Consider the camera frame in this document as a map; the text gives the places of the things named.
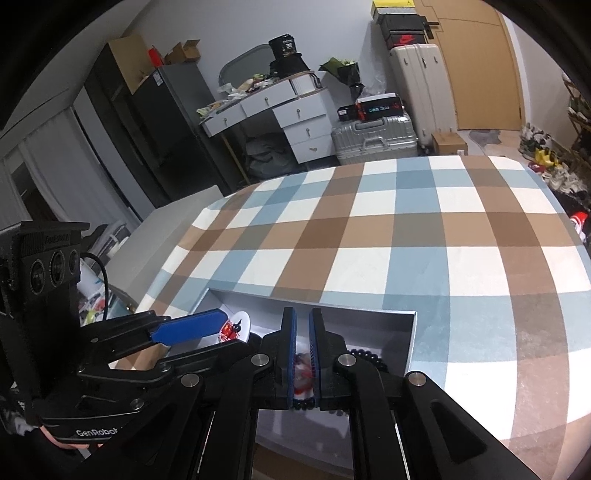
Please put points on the wooden shoe rack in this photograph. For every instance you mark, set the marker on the wooden shoe rack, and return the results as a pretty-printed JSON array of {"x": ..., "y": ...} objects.
[{"x": 579, "y": 120}]

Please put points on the red and black shoe box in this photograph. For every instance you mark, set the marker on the red and black shoe box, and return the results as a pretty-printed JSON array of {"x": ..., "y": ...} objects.
[{"x": 406, "y": 39}]

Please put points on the grey cardboard box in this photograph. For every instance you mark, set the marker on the grey cardboard box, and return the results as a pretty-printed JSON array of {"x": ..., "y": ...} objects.
[{"x": 369, "y": 327}]

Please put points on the white curtain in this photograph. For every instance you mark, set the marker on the white curtain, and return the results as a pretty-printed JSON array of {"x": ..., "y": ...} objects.
[{"x": 55, "y": 175}]

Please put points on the white dressing table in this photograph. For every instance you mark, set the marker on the white dressing table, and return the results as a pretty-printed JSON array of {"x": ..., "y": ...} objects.
[{"x": 300, "y": 120}]

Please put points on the plaid tablecloth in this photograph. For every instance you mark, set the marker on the plaid tablecloth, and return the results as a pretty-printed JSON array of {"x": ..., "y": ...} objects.
[{"x": 415, "y": 230}]

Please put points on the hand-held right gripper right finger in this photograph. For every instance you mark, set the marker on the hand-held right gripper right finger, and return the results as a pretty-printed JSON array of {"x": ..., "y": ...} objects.
[{"x": 315, "y": 355}]

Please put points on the small cardboard box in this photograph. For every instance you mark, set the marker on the small cardboard box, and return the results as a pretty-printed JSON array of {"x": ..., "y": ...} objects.
[{"x": 449, "y": 144}]

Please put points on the grey fridge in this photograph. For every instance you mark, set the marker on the grey fridge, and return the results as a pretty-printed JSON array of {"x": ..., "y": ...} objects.
[{"x": 180, "y": 129}]

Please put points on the person's left hand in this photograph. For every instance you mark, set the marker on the person's left hand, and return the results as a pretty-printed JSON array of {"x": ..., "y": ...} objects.
[{"x": 62, "y": 441}]

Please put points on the wooden door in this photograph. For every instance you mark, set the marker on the wooden door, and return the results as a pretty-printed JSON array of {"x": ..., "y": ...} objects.
[{"x": 475, "y": 69}]

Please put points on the round white badge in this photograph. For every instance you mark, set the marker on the round white badge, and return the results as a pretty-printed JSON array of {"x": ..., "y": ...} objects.
[{"x": 238, "y": 325}]

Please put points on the clear plastic bag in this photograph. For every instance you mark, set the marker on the clear plastic bag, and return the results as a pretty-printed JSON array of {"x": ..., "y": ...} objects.
[{"x": 378, "y": 83}]

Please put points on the open cardboard box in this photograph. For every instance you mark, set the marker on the open cardboard box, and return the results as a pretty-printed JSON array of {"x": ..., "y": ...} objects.
[{"x": 183, "y": 53}]

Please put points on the black printed box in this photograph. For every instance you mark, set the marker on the black printed box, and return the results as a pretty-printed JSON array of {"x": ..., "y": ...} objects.
[{"x": 282, "y": 46}]

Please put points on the black wrapped bouquet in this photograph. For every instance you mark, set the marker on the black wrapped bouquet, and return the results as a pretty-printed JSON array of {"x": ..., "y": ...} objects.
[{"x": 341, "y": 74}]

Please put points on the red packet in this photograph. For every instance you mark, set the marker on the red packet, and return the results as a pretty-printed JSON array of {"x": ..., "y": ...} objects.
[{"x": 156, "y": 57}]

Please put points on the black bag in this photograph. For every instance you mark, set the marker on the black bag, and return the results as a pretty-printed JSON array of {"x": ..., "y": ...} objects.
[{"x": 268, "y": 157}]

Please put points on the white hard suitcase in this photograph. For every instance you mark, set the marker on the white hard suitcase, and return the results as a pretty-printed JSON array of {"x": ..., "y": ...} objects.
[{"x": 422, "y": 92}]

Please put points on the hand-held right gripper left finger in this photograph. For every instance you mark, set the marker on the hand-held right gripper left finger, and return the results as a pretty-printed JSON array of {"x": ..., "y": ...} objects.
[{"x": 291, "y": 355}]

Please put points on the small black box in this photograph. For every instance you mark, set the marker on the small black box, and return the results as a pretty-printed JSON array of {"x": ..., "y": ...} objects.
[{"x": 347, "y": 113}]

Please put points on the dark wardrobe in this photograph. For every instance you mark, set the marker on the dark wardrobe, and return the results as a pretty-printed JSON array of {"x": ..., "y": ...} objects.
[{"x": 115, "y": 129}]

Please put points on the pile of shoes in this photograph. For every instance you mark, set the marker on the pile of shoes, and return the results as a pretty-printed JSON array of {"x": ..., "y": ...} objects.
[{"x": 549, "y": 161}]

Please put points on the grey floor mat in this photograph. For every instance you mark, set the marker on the grey floor mat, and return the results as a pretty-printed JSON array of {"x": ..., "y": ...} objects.
[{"x": 485, "y": 137}]

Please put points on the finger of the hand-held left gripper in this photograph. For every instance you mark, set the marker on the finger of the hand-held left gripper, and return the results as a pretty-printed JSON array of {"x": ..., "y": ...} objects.
[
  {"x": 207, "y": 355},
  {"x": 194, "y": 326}
]

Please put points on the arched mirror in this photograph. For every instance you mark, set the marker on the arched mirror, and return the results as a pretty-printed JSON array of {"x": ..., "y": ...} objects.
[{"x": 244, "y": 64}]

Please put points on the silver hard suitcase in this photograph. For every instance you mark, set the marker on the silver hard suitcase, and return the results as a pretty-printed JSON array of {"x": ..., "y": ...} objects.
[{"x": 374, "y": 141}]

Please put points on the black box with red ends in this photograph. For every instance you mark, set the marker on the black box with red ends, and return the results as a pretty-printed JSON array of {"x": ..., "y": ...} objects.
[{"x": 381, "y": 106}]

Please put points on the red and white shoe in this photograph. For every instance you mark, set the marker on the red and white shoe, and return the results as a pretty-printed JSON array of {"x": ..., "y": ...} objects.
[{"x": 579, "y": 224}]

